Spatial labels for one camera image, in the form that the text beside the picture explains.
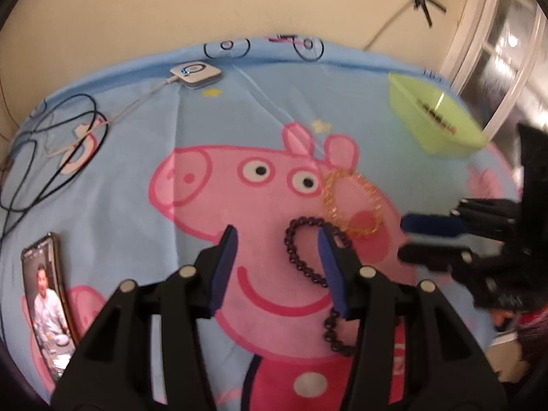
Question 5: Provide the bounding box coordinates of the black cable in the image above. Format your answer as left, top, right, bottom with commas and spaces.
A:
0, 93, 111, 337

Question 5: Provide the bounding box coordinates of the gold bead bracelet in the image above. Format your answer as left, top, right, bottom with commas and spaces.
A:
321, 170, 384, 237

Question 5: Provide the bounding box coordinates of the dark small-bead bracelet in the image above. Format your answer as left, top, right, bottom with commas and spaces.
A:
284, 217, 359, 357

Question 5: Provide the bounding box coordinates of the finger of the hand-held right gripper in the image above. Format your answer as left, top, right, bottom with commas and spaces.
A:
397, 243, 507, 284
400, 198, 522, 241

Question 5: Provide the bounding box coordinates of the white charger cable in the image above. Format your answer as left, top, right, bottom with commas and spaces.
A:
43, 78, 179, 160

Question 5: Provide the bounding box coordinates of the white window frame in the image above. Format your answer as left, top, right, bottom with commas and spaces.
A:
441, 0, 548, 138

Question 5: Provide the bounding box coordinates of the grey wall cable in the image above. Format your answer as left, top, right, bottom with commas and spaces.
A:
364, 2, 415, 52

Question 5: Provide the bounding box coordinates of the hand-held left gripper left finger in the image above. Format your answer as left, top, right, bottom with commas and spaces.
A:
50, 224, 239, 411

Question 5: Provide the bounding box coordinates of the white charger puck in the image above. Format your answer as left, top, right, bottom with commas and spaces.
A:
169, 61, 224, 91

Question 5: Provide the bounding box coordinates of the blue cartoon pig bedsheet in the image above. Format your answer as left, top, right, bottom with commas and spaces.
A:
0, 34, 524, 411

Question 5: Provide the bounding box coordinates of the person's right hand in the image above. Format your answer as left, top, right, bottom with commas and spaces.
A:
490, 308, 521, 333

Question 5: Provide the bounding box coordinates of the smartphone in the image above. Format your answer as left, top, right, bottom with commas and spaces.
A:
21, 232, 80, 384

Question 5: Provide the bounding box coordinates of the green plastic basket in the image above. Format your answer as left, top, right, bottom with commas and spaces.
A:
387, 73, 489, 155

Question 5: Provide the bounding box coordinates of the large brown bead bracelet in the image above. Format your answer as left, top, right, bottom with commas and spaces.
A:
416, 98, 457, 135

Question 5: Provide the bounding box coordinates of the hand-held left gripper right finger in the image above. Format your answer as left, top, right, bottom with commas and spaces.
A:
317, 226, 507, 411

